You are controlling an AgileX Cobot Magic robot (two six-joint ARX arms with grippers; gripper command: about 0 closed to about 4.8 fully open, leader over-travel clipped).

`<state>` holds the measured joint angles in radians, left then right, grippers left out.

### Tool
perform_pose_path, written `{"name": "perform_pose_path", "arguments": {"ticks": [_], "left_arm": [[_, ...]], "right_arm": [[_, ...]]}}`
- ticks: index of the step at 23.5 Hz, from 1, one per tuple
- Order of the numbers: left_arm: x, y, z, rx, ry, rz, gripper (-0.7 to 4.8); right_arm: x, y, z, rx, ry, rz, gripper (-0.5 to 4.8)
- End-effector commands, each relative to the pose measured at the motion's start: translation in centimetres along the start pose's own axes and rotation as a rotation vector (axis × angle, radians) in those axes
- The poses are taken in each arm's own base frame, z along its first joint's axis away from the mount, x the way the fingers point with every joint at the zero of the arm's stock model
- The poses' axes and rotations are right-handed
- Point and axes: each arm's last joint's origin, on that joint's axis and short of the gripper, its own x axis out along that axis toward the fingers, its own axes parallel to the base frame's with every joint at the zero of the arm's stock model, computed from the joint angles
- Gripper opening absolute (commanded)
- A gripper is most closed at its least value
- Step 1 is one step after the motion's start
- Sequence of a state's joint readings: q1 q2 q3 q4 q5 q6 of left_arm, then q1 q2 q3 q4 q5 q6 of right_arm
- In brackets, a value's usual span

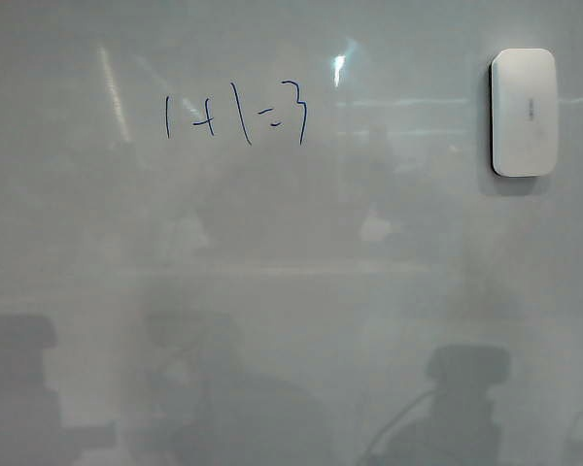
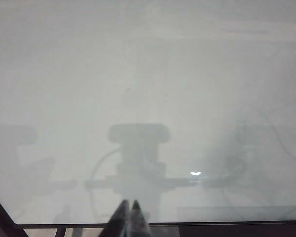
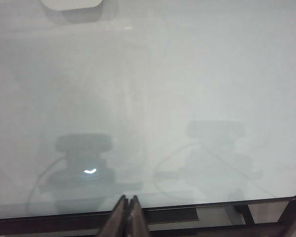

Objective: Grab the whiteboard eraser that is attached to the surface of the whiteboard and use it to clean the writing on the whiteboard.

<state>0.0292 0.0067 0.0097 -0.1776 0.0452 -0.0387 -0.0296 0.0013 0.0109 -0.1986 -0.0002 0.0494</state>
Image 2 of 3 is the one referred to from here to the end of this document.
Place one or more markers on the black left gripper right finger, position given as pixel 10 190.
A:
pixel 138 224

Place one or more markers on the white glossy black-framed whiteboard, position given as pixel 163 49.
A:
pixel 64 74

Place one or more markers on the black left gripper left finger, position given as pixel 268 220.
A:
pixel 118 224

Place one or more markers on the black whiteboard stand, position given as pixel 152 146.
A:
pixel 5 217

